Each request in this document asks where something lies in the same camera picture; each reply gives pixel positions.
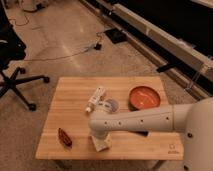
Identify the white sponge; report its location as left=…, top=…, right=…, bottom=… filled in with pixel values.
left=91, top=135, right=112, bottom=152

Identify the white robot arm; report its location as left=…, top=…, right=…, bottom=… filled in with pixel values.
left=89, top=98, right=213, bottom=171

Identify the orange ceramic bowl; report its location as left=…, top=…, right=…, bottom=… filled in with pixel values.
left=128, top=86, right=161, bottom=110

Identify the white tube bottle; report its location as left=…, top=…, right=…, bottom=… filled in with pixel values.
left=85, top=86, right=106, bottom=113

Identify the black floor box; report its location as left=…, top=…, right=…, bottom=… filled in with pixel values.
left=105, top=28, right=127, bottom=44

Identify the black smartphone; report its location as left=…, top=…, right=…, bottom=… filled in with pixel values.
left=129, top=131, right=149, bottom=137

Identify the wooden table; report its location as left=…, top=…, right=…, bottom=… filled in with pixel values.
left=36, top=76, right=183, bottom=160

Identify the brown snack packet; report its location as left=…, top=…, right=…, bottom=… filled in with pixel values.
left=58, top=128, right=72, bottom=147

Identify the black office chair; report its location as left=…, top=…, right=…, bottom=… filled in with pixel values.
left=0, top=3, right=51, bottom=112

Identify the floor cable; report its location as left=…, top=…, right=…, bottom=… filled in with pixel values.
left=19, top=30, right=107, bottom=63

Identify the grey metal rail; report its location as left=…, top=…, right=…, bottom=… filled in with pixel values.
left=79, top=0, right=213, bottom=83

